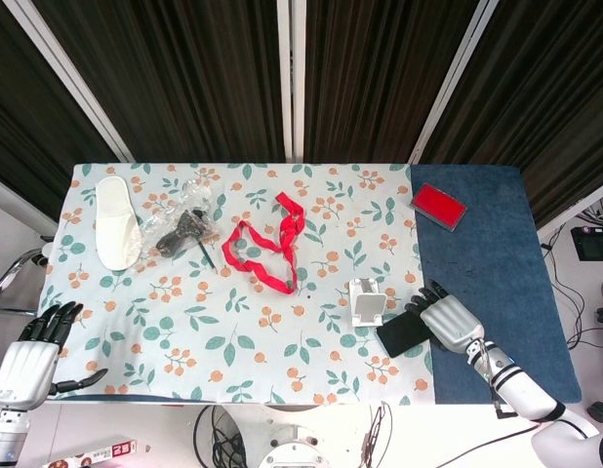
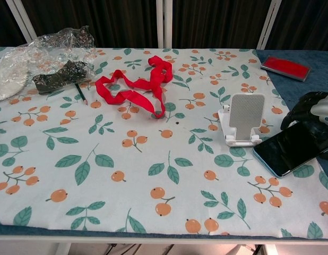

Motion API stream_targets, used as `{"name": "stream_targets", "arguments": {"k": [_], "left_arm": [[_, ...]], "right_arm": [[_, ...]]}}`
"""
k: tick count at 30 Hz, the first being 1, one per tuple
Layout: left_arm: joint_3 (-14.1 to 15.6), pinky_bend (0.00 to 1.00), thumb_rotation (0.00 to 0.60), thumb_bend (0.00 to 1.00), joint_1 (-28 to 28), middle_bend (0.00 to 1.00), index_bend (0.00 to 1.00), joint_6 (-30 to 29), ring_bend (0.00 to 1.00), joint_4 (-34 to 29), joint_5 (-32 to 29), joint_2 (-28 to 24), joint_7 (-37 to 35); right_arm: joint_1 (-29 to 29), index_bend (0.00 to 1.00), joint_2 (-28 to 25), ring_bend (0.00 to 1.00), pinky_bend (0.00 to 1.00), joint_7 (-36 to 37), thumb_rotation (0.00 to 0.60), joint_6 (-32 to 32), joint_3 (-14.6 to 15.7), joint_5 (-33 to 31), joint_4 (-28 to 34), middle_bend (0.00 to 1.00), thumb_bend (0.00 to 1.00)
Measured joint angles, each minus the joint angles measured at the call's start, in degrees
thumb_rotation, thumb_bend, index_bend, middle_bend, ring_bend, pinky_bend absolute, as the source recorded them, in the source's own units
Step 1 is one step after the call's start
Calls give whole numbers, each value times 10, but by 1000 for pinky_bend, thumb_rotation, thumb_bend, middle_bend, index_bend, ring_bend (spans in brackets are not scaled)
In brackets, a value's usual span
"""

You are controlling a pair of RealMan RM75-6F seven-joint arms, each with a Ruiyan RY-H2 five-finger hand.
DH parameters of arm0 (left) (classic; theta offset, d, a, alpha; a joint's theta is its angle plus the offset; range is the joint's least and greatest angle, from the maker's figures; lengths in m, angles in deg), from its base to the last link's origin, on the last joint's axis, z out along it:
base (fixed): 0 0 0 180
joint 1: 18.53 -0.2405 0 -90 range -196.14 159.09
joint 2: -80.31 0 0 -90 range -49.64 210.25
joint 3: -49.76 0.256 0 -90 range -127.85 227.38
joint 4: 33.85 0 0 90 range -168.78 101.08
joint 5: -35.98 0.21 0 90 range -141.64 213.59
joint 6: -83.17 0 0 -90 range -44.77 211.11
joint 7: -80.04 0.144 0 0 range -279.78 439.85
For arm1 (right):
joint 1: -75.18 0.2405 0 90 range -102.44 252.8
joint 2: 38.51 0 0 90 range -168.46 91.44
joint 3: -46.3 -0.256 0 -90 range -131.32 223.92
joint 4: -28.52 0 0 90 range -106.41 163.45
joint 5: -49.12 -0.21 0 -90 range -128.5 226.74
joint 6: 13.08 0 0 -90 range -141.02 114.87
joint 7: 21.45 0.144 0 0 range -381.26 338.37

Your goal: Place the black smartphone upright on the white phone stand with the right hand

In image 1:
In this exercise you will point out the dark folding screen white frame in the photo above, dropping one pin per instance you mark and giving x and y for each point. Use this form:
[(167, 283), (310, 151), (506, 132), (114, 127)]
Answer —
[(184, 73)]

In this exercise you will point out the white slipper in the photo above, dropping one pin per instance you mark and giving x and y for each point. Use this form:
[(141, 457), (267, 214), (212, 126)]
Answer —
[(113, 219)]

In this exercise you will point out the dark patterned sock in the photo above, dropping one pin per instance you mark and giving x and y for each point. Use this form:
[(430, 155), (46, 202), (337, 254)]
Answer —
[(182, 231)]

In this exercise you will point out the red ribbon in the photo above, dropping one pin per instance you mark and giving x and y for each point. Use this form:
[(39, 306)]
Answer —
[(288, 229)]

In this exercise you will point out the black smartphone with teal edge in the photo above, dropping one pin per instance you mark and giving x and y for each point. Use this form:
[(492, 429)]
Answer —
[(401, 334)]

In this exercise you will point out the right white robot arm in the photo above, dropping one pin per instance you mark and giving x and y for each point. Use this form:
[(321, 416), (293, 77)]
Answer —
[(526, 390)]

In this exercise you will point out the blue table mat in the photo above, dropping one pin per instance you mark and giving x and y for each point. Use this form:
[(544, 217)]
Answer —
[(501, 268)]

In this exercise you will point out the red ink pad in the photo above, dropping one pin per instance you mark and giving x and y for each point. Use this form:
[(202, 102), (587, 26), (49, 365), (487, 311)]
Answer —
[(438, 205)]

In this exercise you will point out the dark green pencil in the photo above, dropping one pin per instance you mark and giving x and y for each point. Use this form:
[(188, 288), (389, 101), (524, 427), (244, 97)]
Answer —
[(207, 256)]

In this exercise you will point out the metal chair frame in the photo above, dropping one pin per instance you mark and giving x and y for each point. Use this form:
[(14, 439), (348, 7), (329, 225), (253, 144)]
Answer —
[(13, 273)]

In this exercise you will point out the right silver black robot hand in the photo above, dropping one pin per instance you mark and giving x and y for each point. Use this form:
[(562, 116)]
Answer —
[(453, 322)]

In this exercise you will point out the printed cardboard box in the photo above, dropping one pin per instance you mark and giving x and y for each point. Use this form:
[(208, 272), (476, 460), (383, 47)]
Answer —
[(101, 453)]

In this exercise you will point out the white folding phone stand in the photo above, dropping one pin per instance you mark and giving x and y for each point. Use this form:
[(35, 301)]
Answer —
[(367, 304)]

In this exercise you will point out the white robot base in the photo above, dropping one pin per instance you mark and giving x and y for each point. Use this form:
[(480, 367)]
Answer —
[(294, 443)]

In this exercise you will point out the clear plastic bag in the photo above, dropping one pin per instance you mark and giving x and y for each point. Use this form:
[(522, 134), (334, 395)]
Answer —
[(160, 224)]

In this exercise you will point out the black electronic device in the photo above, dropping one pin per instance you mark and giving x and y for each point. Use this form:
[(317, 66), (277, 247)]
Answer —
[(591, 244)]

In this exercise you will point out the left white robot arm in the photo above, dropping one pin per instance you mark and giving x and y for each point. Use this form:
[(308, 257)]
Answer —
[(9, 434)]

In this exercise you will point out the floral fruit print tablecloth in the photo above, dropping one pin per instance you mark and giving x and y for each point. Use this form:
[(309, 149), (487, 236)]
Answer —
[(184, 341)]

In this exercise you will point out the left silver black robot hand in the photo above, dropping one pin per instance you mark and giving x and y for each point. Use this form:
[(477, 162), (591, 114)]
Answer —
[(23, 370)]

